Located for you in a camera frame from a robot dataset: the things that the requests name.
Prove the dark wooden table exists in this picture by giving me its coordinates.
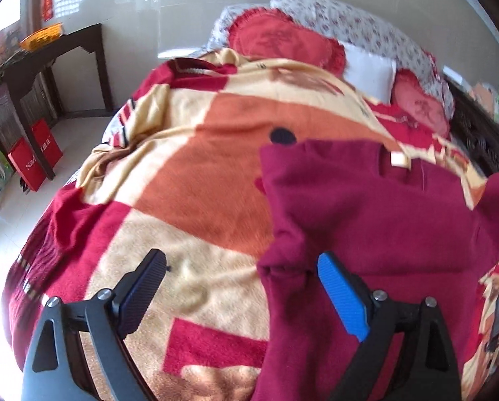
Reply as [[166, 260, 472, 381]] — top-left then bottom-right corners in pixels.
[[0, 23, 112, 181]]

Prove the orange red printed blanket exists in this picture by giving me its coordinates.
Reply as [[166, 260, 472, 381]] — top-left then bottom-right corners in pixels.
[[1, 48, 499, 401]]

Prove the large red heart pillow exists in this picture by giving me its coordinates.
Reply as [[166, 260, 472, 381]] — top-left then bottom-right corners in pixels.
[[228, 8, 348, 78]]

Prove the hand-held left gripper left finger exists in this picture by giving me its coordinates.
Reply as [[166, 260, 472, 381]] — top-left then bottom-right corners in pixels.
[[21, 248, 169, 401]]

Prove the orange plastic basket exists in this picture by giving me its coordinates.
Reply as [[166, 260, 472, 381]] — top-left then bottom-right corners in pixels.
[[19, 23, 65, 50]]

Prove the white pillow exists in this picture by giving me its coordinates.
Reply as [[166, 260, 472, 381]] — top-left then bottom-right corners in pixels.
[[339, 41, 397, 105]]

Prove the small red heart pillow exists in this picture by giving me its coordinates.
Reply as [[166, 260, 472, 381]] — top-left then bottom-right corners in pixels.
[[390, 69, 451, 138]]

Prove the maroon knit sweater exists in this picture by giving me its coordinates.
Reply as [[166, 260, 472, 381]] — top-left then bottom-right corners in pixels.
[[249, 139, 499, 401]]

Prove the grey cloth clutter pile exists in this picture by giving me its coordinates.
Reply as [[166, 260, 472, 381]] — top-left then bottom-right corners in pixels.
[[0, 48, 27, 88]]

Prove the pile of colourful packets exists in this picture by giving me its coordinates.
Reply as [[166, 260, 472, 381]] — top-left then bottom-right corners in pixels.
[[469, 79, 499, 134]]

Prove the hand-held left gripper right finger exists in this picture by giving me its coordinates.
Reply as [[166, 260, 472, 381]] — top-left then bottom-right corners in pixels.
[[316, 252, 461, 401]]

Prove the dark carved nightstand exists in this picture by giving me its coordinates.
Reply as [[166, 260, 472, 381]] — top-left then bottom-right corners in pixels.
[[442, 67, 499, 176]]

